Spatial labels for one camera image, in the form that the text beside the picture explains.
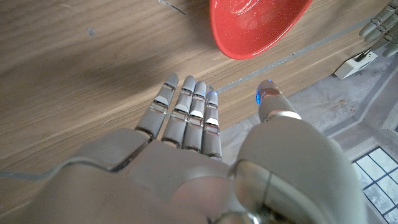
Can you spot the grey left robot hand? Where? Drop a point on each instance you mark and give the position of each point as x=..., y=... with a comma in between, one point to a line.
x=377, y=23

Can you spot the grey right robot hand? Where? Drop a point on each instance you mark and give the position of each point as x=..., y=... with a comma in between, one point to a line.
x=192, y=174

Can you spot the red bowl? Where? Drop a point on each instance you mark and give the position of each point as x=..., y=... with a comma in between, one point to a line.
x=252, y=28

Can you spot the white power strip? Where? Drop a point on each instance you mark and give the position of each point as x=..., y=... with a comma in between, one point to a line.
x=354, y=63

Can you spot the printed window backdrop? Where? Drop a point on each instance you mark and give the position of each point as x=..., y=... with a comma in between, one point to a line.
x=357, y=124

